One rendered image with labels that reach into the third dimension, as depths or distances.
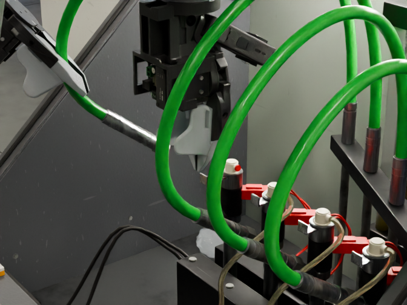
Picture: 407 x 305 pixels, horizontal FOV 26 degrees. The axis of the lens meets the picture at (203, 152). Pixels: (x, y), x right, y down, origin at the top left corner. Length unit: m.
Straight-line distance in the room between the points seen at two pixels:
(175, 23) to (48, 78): 0.19
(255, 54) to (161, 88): 0.13
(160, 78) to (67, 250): 0.50
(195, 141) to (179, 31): 0.13
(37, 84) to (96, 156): 0.32
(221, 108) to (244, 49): 0.08
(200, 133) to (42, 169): 0.37
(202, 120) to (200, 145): 0.03
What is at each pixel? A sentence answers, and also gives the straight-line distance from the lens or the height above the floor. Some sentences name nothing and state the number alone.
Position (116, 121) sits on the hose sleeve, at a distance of 1.09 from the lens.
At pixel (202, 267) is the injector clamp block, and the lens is 1.14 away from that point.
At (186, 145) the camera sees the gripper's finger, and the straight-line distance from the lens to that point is 0.99.
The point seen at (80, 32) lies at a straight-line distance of 4.52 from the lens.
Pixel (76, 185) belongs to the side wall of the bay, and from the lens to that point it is 1.34.
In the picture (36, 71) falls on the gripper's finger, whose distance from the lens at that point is 1.05.
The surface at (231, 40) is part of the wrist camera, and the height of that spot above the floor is 1.29.
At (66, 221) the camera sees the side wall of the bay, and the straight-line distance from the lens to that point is 1.36.
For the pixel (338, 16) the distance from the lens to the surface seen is 0.88.
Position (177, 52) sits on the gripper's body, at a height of 1.29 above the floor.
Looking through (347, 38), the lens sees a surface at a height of 1.25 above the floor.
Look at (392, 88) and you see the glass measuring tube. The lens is 1.20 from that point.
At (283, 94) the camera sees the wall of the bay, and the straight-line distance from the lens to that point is 1.41.
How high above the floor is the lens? 1.58
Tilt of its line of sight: 24 degrees down
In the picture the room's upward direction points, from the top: straight up
